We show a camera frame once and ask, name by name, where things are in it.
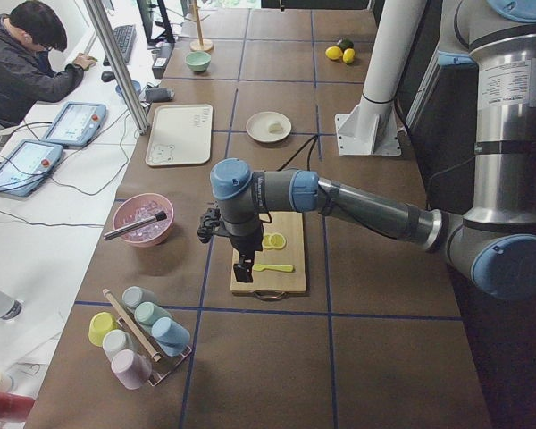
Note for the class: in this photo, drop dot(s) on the teach pendant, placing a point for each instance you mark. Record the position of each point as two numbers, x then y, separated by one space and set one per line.
29 164
76 124

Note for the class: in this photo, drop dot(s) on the teach pendant near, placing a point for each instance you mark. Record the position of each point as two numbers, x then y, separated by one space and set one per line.
29 164

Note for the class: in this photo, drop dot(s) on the pink bowl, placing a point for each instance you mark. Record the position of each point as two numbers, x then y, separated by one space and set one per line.
151 213

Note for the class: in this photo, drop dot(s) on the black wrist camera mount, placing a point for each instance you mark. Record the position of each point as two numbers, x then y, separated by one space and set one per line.
211 224

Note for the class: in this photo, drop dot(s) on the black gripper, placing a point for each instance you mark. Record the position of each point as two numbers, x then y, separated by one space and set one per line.
244 243

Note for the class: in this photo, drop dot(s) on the black keyboard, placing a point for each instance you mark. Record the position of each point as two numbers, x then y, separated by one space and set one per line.
125 36

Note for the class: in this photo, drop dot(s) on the red cylinder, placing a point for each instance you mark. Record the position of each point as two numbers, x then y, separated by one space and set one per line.
15 408

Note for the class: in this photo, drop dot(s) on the lemon slice near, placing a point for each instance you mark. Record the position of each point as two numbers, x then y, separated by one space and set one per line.
277 241

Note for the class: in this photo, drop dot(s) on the steel muddler black tip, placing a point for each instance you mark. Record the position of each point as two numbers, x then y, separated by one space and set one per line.
134 227

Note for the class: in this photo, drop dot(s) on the green cup on rack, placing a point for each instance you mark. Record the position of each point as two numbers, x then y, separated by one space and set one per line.
147 313

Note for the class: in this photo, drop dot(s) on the blue cup on rack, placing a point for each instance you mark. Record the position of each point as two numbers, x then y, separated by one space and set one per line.
172 337

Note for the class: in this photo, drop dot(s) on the white bear tray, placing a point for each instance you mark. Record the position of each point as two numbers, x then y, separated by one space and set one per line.
180 135

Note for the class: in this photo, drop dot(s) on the wooden mug stand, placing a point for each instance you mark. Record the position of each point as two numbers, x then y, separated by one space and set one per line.
200 44

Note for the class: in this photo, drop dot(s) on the pink cup on rack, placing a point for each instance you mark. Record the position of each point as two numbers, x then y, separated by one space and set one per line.
131 368

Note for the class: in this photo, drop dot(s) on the aluminium frame post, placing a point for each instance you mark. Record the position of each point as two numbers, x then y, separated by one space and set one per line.
104 31

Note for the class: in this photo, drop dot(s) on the blue bowl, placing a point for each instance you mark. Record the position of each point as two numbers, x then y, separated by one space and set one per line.
135 84

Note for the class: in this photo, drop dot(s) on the white cup on rack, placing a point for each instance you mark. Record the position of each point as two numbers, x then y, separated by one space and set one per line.
116 341

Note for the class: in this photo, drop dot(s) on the lemon slice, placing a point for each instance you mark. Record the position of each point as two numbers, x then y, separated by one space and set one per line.
277 241
267 241

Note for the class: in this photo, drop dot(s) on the lemon slice middle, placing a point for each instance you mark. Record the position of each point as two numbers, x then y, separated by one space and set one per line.
267 241

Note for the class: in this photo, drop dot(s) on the white wire cup rack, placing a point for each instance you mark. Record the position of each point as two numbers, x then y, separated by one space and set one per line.
162 365

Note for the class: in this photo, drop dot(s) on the grey folded cloth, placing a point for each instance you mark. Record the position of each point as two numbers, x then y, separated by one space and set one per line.
158 95

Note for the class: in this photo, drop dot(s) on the yellow cup on rack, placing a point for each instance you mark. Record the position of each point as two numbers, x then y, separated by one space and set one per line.
100 324

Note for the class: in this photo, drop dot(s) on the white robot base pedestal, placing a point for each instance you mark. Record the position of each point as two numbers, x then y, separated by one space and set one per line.
370 129

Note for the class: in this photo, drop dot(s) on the green bowl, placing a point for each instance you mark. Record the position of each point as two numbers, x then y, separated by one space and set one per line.
198 61

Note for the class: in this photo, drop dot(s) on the black computer mouse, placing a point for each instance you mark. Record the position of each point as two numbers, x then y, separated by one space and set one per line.
107 76

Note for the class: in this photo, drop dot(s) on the teach pendant far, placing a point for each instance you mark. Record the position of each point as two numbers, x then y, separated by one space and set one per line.
76 124

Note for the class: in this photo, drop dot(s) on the grey cup on rack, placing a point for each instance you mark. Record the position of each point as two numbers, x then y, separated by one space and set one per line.
133 296

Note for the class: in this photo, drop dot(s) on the yellow plastic knife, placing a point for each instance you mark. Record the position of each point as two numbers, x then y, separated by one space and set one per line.
274 267

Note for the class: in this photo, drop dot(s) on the seated person dark jacket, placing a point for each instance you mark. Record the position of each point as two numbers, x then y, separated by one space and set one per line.
27 34

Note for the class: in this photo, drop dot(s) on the black monitor stand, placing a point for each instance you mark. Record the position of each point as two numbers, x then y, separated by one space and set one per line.
155 21

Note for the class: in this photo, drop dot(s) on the white round plate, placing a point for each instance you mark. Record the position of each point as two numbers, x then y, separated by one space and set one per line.
256 127

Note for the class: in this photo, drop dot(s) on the whole yellow lemon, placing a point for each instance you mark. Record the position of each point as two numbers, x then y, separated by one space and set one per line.
334 53

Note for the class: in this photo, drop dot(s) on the bamboo cutting board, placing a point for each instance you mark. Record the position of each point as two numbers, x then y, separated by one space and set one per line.
270 285

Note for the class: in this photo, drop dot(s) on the black box with label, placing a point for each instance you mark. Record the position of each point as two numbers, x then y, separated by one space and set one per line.
161 57

